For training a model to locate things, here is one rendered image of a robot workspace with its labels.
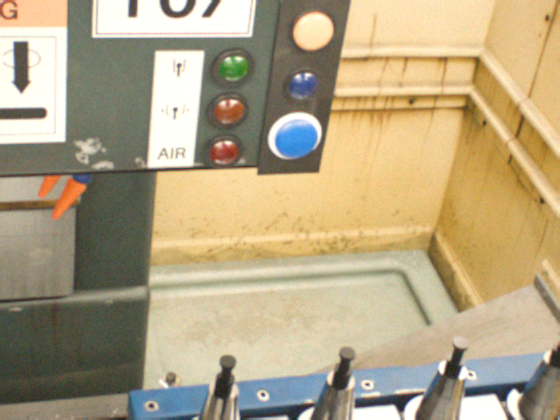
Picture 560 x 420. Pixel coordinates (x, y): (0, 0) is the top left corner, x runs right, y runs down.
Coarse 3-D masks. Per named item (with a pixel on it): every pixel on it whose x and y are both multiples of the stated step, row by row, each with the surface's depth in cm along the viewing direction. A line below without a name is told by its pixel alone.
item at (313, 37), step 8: (304, 16) 68; (312, 16) 68; (320, 16) 68; (304, 24) 68; (312, 24) 68; (320, 24) 68; (328, 24) 69; (296, 32) 69; (304, 32) 68; (312, 32) 69; (320, 32) 69; (328, 32) 69; (296, 40) 69; (304, 40) 69; (312, 40) 69; (320, 40) 69; (328, 40) 69; (304, 48) 69; (312, 48) 69
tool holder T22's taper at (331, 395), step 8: (328, 376) 100; (352, 376) 100; (328, 384) 99; (352, 384) 99; (320, 392) 101; (328, 392) 99; (336, 392) 99; (344, 392) 99; (352, 392) 99; (320, 400) 101; (328, 400) 100; (336, 400) 99; (344, 400) 99; (352, 400) 100; (320, 408) 101; (328, 408) 100; (336, 408) 100; (344, 408) 100; (352, 408) 101; (312, 416) 102; (320, 416) 101; (328, 416) 100; (336, 416) 100; (344, 416) 100; (352, 416) 101
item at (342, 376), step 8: (344, 352) 98; (352, 352) 98; (344, 360) 97; (352, 360) 97; (336, 368) 99; (344, 368) 98; (352, 368) 99; (336, 376) 99; (344, 376) 98; (336, 384) 99; (344, 384) 99
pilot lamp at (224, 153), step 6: (222, 144) 73; (228, 144) 73; (234, 144) 73; (210, 150) 73; (216, 150) 73; (222, 150) 73; (228, 150) 73; (234, 150) 73; (210, 156) 73; (216, 156) 73; (222, 156) 73; (228, 156) 73; (234, 156) 73; (216, 162) 73; (222, 162) 73; (228, 162) 73
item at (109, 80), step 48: (96, 48) 67; (144, 48) 67; (192, 48) 68; (240, 48) 69; (96, 96) 69; (144, 96) 69; (0, 144) 69; (48, 144) 70; (96, 144) 71; (144, 144) 72
